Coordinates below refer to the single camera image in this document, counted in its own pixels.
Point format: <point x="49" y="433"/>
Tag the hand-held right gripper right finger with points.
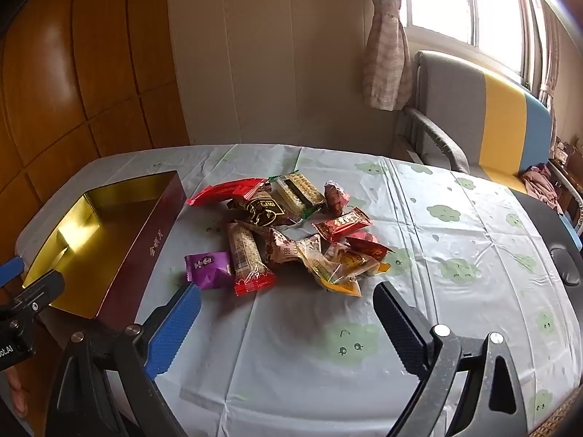
<point x="401" y="327"/>

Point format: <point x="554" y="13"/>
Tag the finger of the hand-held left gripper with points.
<point x="10" y="267"/>
<point x="43" y="290"/>

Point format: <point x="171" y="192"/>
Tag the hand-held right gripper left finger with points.
<point x="175" y="327"/>

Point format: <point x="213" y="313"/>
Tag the maroon tin box gold inside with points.
<point x="91" y="255"/>

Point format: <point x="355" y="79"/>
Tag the purple snack packet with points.
<point x="207" y="269"/>

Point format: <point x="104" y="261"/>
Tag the clear yellow snack packet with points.
<point x="339" y="271"/>

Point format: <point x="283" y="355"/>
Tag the small red snack packet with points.
<point x="371" y="248"/>

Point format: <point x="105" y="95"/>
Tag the cereal bar red ends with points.
<point x="248" y="259"/>

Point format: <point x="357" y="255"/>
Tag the red gold snack packet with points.
<point x="344" y="224"/>

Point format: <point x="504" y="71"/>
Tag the brown white snack packet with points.
<point x="291" y="248"/>

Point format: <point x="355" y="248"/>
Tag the maroon round snack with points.
<point x="336" y="198"/>

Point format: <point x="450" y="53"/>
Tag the clear wafer biscuit packet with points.
<point x="296" y="193"/>

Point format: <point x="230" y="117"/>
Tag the person's left hand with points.
<point x="17" y="391"/>

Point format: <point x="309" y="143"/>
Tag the white printed tablecloth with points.
<point x="319" y="364"/>

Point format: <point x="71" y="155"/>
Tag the black office chair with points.
<point x="553" y="236"/>

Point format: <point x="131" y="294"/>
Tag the pink cloth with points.
<point x="542" y="186"/>

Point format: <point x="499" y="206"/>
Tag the grey yellow blue armchair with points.
<point x="460" y="100"/>

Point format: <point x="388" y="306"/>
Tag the pink patterned curtain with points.
<point x="385" y="54"/>

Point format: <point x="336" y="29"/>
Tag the window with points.
<point x="460" y="4"/>

